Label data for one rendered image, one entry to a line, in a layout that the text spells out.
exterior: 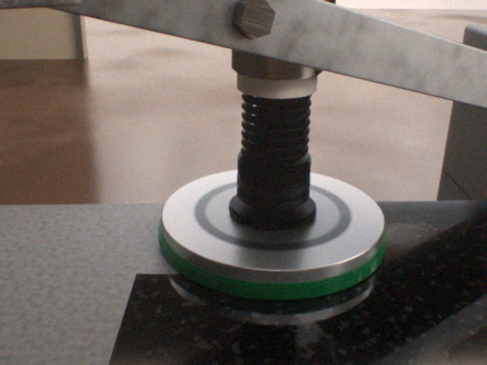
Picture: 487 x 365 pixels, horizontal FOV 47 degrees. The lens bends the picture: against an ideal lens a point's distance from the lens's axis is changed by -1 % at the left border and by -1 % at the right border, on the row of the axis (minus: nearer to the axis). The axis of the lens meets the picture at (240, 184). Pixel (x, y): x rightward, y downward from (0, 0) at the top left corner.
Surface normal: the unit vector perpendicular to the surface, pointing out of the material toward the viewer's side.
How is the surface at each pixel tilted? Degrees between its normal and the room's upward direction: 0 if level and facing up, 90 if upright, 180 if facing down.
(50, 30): 90
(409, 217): 0
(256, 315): 0
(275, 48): 90
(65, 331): 0
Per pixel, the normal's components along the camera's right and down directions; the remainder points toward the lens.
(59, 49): 0.05, 0.41
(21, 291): 0.01, -0.91
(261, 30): 0.42, 0.38
